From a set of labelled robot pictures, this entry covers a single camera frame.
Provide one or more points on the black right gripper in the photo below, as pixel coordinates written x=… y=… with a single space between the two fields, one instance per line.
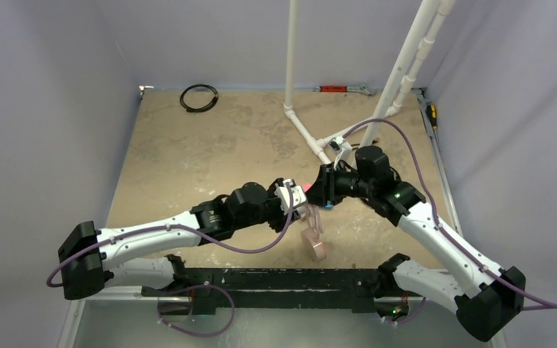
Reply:
x=327 y=187

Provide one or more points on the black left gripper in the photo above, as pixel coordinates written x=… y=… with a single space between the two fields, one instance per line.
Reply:
x=281 y=220

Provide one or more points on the white cube power socket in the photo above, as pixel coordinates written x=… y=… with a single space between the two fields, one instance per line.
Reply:
x=301 y=212

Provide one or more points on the pink round socket with cord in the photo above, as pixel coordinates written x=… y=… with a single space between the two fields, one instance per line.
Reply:
x=312 y=234

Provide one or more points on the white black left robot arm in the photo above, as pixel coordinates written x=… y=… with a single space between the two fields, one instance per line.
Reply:
x=92 y=259

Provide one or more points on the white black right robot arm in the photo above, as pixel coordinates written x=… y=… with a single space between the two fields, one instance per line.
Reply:
x=482 y=294

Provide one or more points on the yellow black screwdriver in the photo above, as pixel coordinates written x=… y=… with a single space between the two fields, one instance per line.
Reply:
x=431 y=113

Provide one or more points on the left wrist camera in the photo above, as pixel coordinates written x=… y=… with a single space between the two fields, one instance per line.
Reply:
x=290 y=195

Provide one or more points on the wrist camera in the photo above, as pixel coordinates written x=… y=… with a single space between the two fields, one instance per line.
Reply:
x=290 y=195
x=342 y=149

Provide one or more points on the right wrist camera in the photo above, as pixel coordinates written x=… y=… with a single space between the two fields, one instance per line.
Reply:
x=342 y=149

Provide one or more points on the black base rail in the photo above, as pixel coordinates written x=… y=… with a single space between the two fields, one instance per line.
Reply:
x=354 y=289

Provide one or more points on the red handled adjustable wrench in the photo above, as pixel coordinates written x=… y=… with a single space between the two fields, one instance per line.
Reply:
x=361 y=89

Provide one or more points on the white PVC pipe frame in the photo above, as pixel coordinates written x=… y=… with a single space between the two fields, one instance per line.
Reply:
x=416 y=47

